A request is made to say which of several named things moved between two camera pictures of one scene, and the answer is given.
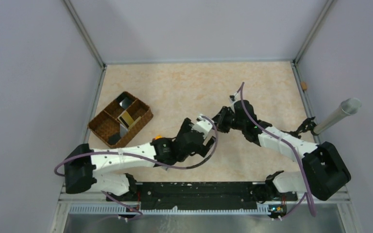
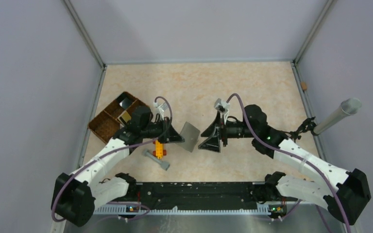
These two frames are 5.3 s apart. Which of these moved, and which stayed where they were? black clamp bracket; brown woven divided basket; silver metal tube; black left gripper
Moved: black left gripper
Stayed: silver metal tube; black clamp bracket; brown woven divided basket
